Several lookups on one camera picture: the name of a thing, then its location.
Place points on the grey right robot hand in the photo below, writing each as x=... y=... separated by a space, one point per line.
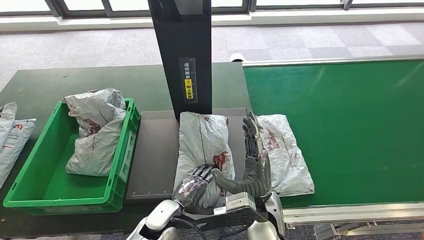
x=256 y=179

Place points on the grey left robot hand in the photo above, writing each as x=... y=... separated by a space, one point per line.
x=192 y=192

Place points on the knotted grey red-print parcel bag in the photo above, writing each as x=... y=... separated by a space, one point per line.
x=288 y=162

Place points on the long grey red-striped parcel bag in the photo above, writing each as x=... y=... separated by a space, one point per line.
x=202 y=139

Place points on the plain grey parcel bag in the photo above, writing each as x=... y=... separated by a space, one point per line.
x=96 y=139

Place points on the black inbound scanner machine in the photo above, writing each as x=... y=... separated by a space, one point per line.
x=155 y=155

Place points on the green conveyor belt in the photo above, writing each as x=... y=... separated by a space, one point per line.
x=348 y=126

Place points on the white parcel bag with text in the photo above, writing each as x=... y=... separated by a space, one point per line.
x=16 y=142

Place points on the plain white parcel bag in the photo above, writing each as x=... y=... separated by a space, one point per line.
x=6 y=122

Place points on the black and yellow ruler sticker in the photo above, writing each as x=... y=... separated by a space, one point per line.
x=188 y=82

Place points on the small white round object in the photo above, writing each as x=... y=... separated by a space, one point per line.
x=236 y=57

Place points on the green plastic crate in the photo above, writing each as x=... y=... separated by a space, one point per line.
x=49 y=185

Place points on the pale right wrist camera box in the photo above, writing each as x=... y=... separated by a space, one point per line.
x=240 y=201

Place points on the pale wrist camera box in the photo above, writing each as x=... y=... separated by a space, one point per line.
x=219 y=211
x=240 y=201

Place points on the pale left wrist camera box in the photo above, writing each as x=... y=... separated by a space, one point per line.
x=219 y=211

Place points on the dark window frame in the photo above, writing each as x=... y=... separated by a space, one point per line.
x=82 y=12

